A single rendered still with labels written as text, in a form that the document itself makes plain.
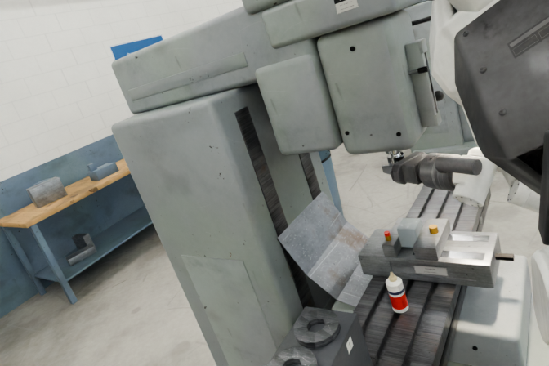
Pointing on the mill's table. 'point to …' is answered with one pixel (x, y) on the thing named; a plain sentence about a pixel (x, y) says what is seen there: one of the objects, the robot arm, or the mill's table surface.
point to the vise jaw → (431, 251)
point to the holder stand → (323, 341)
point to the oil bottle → (395, 288)
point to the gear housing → (340, 5)
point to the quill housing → (372, 84)
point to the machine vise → (409, 270)
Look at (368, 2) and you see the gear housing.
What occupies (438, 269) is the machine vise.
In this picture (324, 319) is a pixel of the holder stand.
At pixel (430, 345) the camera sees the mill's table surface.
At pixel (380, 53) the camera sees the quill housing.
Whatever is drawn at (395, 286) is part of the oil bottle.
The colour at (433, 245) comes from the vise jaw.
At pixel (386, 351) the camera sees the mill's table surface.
